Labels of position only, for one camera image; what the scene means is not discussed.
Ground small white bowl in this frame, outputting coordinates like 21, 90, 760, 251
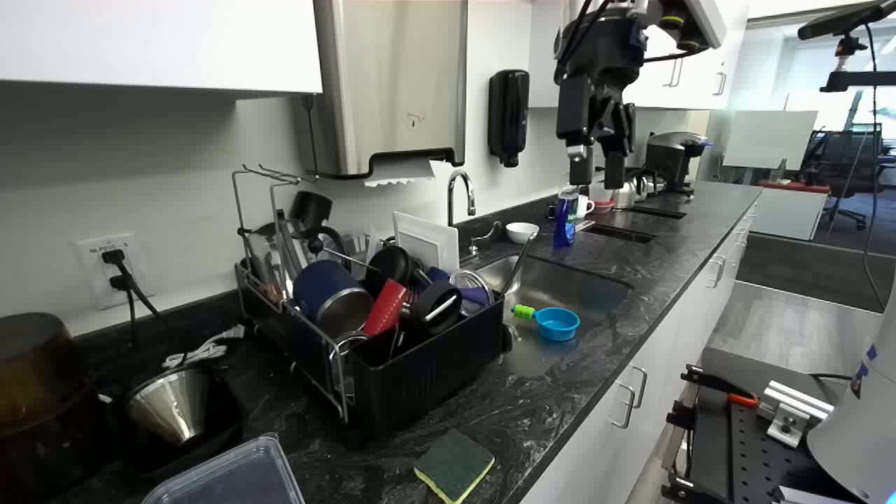
504, 218, 543, 246

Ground white mug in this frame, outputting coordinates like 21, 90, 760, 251
570, 191, 596, 223

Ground navy blue tumbler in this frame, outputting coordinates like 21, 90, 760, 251
292, 258, 375, 341

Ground black camera stand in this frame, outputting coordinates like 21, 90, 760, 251
796, 0, 896, 94

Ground chrome faucet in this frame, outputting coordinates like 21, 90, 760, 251
446, 167, 481, 232

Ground white base cabinets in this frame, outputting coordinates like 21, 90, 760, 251
522, 205, 760, 504

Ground black power plug cable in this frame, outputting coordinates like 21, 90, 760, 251
98, 246, 162, 325

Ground white cutting board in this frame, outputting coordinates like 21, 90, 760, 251
389, 211, 462, 275

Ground green yellow sponge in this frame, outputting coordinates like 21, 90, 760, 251
413, 428, 500, 504

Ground clear plastic food container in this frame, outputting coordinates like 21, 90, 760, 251
138, 430, 308, 504

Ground dark round cooker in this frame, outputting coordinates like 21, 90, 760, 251
0, 311, 108, 504

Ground silver metal bracket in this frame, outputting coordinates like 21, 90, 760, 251
760, 374, 837, 451

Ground black round cup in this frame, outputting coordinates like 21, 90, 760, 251
410, 281, 465, 337

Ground steel cone funnel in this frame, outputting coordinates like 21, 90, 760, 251
123, 363, 217, 446

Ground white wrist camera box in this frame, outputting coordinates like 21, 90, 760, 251
648, 0, 732, 52

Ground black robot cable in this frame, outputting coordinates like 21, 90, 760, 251
556, 0, 613, 80

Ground clear purple glass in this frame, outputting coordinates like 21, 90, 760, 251
448, 265, 497, 317

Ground white wall outlet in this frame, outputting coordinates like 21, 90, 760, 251
74, 232, 141, 307

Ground black breadboard table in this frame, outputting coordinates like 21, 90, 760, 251
661, 362, 844, 504

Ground black dish rack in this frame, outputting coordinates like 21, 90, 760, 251
231, 166, 514, 443

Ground blue toy pot green handle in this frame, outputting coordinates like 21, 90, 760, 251
509, 303, 584, 344

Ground black mug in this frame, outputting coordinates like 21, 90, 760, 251
361, 244, 414, 292

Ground white crumpled wrapper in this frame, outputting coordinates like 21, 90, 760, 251
159, 323, 248, 373

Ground stainless steel sink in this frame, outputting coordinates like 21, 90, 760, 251
470, 248, 640, 381

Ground white board panel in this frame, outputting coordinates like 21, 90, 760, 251
724, 110, 820, 174

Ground black wall soap dispenser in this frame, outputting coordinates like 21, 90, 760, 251
488, 68, 533, 171

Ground black orange handled tool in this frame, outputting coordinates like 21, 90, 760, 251
680, 363, 764, 411

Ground black coffee machine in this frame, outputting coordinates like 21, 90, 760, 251
641, 129, 712, 199

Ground black office chair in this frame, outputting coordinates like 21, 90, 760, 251
801, 124, 890, 232

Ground white wall cabinet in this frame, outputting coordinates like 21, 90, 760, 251
0, 0, 325, 94

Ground steel paper towel dispenser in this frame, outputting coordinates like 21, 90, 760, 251
312, 0, 470, 191

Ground blue dish soap bottle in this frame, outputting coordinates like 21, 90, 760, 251
551, 191, 584, 251

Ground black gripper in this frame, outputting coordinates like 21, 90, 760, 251
556, 10, 651, 194

